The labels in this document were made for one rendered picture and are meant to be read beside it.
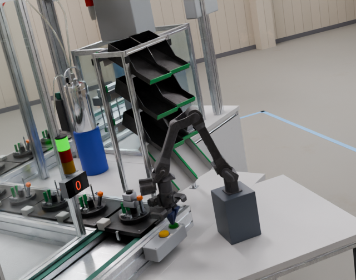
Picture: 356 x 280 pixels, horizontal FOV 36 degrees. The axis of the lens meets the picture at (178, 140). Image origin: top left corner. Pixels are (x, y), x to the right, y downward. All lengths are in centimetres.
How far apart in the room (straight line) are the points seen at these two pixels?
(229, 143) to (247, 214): 181
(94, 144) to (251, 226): 129
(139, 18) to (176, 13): 665
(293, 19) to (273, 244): 912
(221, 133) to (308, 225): 170
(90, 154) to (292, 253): 151
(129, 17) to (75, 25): 624
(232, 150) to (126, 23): 128
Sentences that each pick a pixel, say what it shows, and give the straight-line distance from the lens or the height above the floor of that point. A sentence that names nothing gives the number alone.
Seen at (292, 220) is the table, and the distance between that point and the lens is 244.
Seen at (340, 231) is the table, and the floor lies 86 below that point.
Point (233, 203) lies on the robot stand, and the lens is 224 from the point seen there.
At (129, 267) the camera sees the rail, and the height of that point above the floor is 92.
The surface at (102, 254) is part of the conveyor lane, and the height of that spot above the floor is 92.
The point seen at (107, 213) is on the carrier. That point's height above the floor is 97.
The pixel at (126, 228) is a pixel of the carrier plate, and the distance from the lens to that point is 237.
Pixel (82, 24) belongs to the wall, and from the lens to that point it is 970.
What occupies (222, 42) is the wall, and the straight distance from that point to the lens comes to 1051.
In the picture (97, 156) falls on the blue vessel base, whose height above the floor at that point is 97.
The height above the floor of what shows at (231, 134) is 69.
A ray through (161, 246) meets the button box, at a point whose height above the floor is 95.
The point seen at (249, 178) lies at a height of 86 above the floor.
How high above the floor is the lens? 203
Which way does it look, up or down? 19 degrees down
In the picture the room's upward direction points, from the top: 11 degrees counter-clockwise
